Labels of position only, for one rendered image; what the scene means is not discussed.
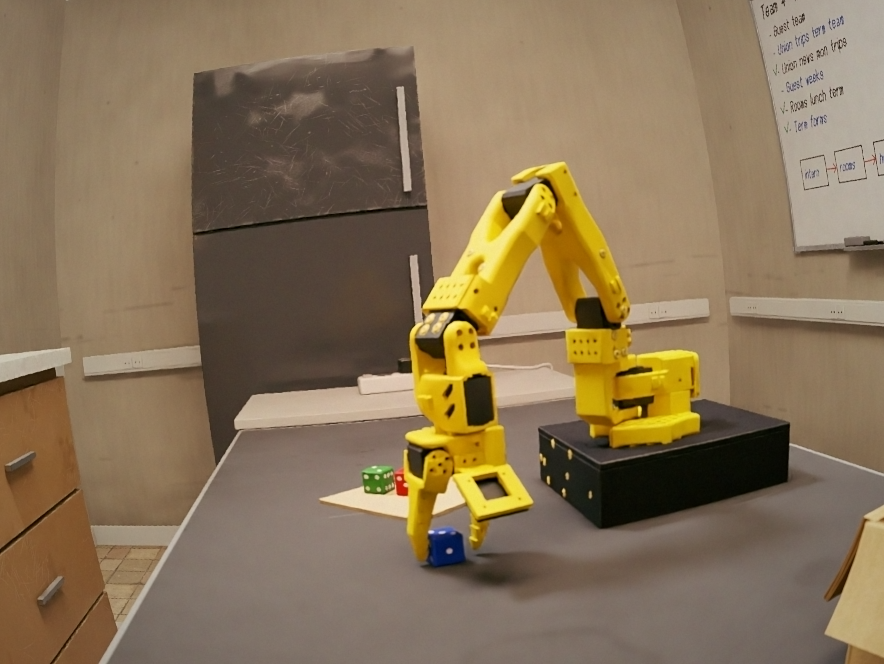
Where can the blue die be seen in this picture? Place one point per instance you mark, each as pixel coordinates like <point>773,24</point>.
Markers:
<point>445,547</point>

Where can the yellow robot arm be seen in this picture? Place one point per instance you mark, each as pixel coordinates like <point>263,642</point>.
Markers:
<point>462,399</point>

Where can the green die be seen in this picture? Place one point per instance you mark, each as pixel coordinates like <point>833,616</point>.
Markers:
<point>378,480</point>

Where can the red die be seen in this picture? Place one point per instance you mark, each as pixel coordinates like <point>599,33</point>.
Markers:
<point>400,483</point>

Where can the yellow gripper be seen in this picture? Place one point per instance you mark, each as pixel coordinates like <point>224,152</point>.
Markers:
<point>432,458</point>

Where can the beige flat mat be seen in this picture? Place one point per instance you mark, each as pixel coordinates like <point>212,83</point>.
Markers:
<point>391,505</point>

